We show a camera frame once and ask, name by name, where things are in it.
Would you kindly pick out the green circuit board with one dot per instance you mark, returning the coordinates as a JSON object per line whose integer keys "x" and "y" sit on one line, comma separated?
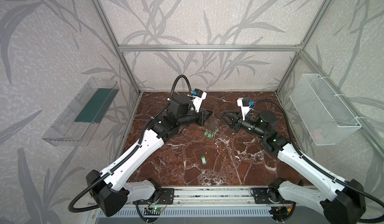
{"x": 154, "y": 211}

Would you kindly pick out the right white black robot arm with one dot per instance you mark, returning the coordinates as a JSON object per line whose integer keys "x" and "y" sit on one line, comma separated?
{"x": 336, "y": 202}

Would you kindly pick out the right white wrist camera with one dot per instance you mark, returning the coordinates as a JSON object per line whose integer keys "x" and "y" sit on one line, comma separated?
{"x": 247, "y": 107}

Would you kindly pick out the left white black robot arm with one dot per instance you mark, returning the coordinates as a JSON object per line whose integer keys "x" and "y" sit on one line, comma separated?
{"x": 110, "y": 188}

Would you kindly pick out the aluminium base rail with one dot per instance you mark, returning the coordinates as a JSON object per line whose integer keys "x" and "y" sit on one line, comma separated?
{"x": 210, "y": 195}

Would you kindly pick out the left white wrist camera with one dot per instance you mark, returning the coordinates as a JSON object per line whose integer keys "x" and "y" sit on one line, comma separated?
{"x": 197, "y": 97}

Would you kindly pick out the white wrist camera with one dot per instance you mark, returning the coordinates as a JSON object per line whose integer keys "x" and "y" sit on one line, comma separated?
{"x": 247, "y": 107}
{"x": 197, "y": 97}

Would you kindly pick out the white wire mesh basket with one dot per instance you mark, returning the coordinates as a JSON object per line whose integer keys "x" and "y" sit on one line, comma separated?
{"x": 325, "y": 115}

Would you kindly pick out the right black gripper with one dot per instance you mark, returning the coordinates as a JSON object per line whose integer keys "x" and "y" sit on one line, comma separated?
{"x": 236, "y": 121}

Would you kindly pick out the clear plastic wall bin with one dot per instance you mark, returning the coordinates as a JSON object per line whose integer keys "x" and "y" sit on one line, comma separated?
{"x": 80, "y": 120}

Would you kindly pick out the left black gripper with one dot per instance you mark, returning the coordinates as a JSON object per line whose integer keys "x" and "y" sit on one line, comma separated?
{"x": 199, "y": 117}

